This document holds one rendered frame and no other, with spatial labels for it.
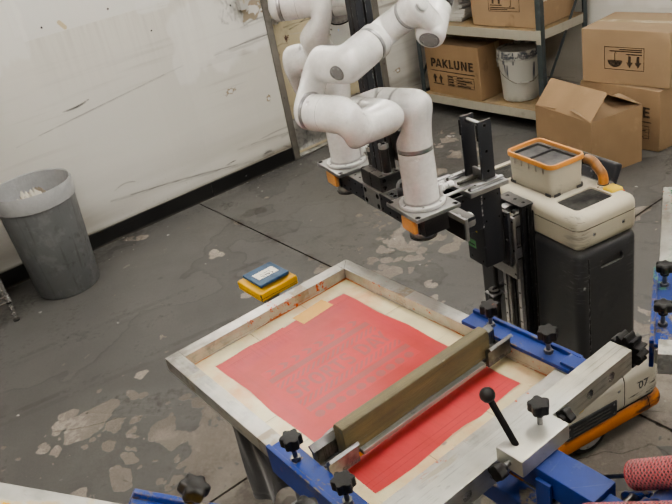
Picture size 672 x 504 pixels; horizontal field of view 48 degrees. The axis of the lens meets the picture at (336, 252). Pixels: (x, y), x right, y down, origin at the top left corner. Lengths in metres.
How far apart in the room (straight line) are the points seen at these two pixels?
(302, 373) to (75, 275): 2.97
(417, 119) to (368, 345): 0.57
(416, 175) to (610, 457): 1.36
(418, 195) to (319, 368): 0.53
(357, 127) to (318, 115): 0.09
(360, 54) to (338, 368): 0.72
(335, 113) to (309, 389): 0.62
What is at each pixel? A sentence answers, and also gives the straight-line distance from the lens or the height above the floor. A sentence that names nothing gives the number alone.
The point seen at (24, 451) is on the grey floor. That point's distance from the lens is 3.60.
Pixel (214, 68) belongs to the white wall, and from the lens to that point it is 5.33.
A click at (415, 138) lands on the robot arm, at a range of 1.93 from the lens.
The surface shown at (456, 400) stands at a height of 0.96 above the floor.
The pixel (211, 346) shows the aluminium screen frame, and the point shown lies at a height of 0.98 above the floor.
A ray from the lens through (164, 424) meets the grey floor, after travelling 3.39.
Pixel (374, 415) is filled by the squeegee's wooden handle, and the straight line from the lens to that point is 1.50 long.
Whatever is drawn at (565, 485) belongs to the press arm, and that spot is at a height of 1.04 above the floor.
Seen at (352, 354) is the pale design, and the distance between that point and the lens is 1.82.
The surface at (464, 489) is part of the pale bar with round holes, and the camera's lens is 1.35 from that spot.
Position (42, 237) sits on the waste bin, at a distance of 4.50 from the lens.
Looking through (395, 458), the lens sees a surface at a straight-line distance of 1.53.
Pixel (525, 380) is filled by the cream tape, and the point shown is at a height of 0.96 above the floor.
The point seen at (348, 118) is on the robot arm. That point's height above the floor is 1.49.
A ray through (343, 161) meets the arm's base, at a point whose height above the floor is 1.16.
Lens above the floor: 2.01
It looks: 28 degrees down
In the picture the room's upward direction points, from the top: 11 degrees counter-clockwise
